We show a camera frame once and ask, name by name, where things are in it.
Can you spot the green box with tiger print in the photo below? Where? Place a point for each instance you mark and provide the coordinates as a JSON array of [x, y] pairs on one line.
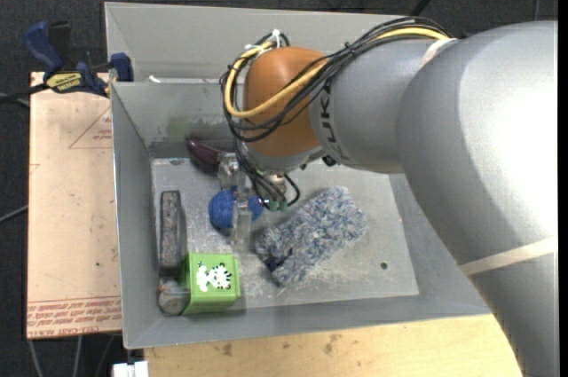
[[212, 282]]

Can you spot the blue and white fluffy cloth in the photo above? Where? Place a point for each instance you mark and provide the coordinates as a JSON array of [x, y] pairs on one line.
[[310, 233]]

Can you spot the blue ball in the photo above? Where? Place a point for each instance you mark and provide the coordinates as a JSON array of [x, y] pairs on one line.
[[222, 209]]

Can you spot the dark grey flat block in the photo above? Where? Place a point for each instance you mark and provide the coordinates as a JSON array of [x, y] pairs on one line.
[[171, 229]]

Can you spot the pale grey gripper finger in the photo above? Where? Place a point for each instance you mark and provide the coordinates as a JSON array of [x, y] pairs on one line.
[[230, 171], [240, 221]]

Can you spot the grey round disc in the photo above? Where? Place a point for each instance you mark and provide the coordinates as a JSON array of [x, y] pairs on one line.
[[171, 300]]

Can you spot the black cylinder on white bracket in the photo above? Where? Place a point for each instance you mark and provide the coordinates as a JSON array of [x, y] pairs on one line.
[[328, 160]]

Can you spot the brown cardboard board, red print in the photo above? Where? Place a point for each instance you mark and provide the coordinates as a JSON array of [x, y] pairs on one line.
[[71, 206]]

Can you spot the purple toy eggplant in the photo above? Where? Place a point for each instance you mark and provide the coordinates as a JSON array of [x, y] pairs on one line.
[[203, 153]]

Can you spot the grey metal bin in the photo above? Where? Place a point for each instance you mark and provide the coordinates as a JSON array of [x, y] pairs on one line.
[[337, 277]]

